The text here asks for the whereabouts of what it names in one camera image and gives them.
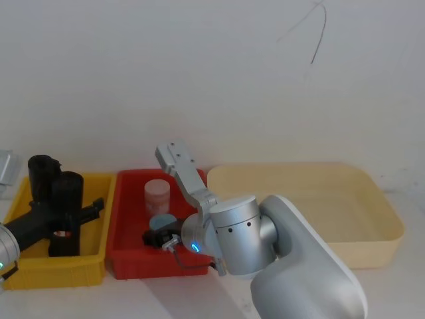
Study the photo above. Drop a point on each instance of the yellow plastic bin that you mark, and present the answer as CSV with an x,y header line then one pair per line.
x,y
89,259

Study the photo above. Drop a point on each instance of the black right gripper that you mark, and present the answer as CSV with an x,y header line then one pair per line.
x,y
167,232

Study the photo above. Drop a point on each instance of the tall black cylinder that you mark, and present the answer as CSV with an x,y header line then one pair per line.
x,y
43,176

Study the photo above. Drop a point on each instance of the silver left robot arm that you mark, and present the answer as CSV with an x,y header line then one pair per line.
x,y
7,244

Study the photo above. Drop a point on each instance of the pink white plastic jar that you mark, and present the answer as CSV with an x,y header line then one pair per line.
x,y
157,199

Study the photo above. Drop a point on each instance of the grey metal bracket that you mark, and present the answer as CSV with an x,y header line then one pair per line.
x,y
7,167

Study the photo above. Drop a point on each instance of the cream plastic tray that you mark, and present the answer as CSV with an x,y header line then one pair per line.
x,y
348,212

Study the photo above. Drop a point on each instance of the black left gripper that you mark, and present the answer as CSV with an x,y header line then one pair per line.
x,y
31,224

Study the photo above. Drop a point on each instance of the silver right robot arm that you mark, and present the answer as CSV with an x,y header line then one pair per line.
x,y
299,266

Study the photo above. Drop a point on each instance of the red plastic bin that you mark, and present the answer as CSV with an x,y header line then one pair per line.
x,y
133,259

